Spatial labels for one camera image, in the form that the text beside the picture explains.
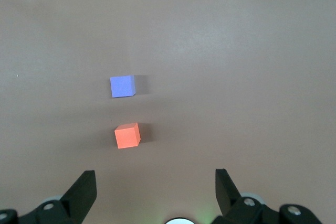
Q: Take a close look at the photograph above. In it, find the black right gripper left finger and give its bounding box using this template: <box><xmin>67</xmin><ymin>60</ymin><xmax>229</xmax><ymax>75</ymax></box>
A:
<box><xmin>0</xmin><ymin>170</ymin><xmax>97</xmax><ymax>224</ymax></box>

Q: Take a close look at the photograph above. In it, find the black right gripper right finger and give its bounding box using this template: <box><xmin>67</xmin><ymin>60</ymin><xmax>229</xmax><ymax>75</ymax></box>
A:
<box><xmin>212</xmin><ymin>168</ymin><xmax>323</xmax><ymax>224</ymax></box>

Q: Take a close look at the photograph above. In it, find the orange foam block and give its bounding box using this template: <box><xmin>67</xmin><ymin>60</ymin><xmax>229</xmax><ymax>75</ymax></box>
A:
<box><xmin>114</xmin><ymin>122</ymin><xmax>142</xmax><ymax>150</ymax></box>

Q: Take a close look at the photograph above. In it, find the purple foam block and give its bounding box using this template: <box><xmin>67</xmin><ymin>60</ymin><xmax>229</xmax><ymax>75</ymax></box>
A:
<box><xmin>109</xmin><ymin>74</ymin><xmax>137</xmax><ymax>99</ymax></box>

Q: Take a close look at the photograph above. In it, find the brown table cover sheet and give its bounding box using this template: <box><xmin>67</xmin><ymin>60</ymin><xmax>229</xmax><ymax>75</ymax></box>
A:
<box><xmin>0</xmin><ymin>0</ymin><xmax>336</xmax><ymax>224</ymax></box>

